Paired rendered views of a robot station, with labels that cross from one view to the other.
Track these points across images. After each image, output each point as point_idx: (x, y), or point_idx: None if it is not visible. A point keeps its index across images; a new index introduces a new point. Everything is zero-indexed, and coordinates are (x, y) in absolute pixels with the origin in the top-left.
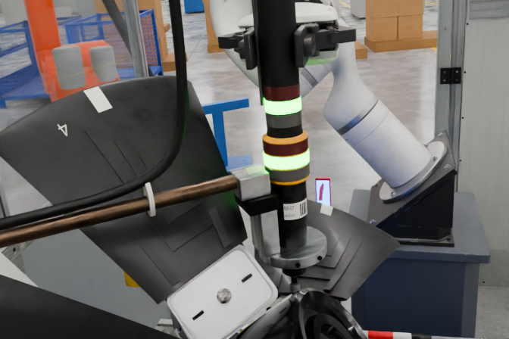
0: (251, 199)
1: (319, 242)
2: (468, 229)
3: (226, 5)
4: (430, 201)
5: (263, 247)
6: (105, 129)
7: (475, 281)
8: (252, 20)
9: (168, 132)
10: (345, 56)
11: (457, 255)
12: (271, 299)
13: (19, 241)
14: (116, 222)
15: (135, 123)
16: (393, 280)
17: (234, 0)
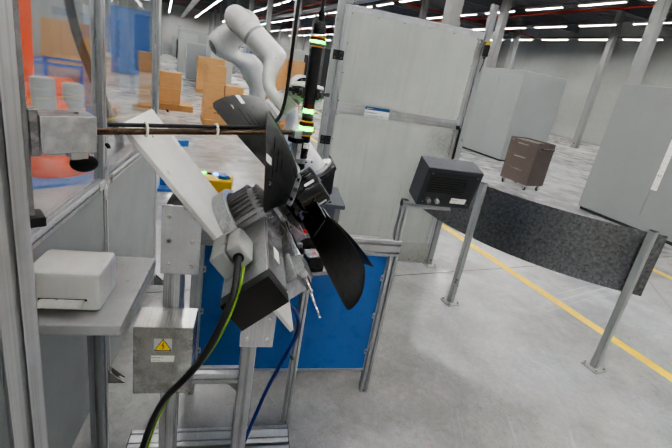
0: (296, 138)
1: (310, 158)
2: (336, 198)
3: (270, 76)
4: (324, 181)
5: (296, 155)
6: (244, 109)
7: (337, 220)
8: (298, 83)
9: (263, 115)
10: (294, 111)
11: (332, 205)
12: (298, 170)
13: (237, 133)
14: (251, 139)
15: (253, 110)
16: (303, 217)
17: (272, 75)
